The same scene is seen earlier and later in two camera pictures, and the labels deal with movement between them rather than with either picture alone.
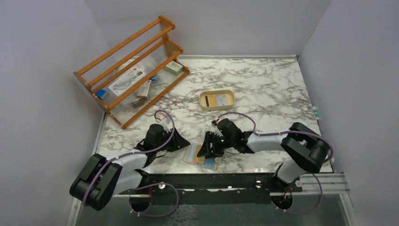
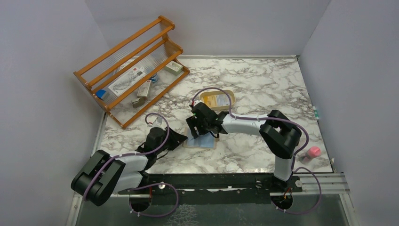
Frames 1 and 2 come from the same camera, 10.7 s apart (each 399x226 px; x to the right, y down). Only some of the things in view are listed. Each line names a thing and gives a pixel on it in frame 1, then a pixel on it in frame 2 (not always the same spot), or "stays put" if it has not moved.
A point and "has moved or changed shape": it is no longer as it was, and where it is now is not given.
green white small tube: [315, 113] stays put
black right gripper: [205, 150] → [193, 122]
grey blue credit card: [221, 100] stays put
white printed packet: [122, 85] stays put
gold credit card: [192, 150] → [210, 100]
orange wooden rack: [127, 79] stays put
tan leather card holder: [190, 156] has moved or changed shape
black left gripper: [178, 142] stays put
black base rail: [211, 189] stays put
